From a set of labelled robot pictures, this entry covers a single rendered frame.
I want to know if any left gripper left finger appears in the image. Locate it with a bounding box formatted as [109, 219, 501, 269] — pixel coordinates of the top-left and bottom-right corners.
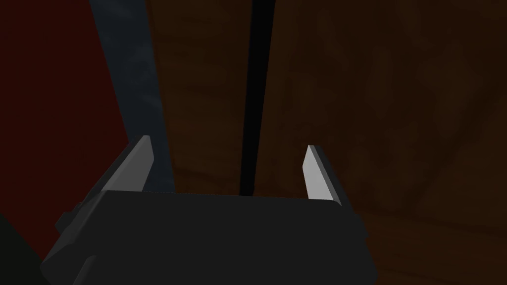
[101, 134, 155, 193]

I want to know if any brown wooden door leaf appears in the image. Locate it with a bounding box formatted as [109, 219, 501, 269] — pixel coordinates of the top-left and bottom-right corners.
[145, 0, 507, 285]

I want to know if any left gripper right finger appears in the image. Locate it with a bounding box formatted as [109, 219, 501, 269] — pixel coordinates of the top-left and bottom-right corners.
[302, 144, 349, 207]

